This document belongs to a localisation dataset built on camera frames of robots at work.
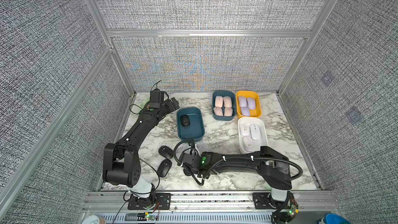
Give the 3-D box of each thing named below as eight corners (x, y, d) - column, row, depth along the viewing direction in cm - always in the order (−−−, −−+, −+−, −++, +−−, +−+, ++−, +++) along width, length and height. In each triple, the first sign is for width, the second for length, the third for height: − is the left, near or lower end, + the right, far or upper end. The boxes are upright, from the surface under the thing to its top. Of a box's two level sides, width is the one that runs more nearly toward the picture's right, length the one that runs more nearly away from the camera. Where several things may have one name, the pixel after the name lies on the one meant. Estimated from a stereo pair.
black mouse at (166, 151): (157, 153, 91) (156, 151, 89) (163, 145, 94) (162, 143, 92) (170, 160, 88) (169, 158, 86) (175, 152, 91) (175, 150, 89)
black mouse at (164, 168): (155, 175, 83) (154, 173, 81) (164, 159, 89) (163, 157, 87) (165, 179, 82) (164, 178, 80) (173, 162, 87) (172, 161, 85)
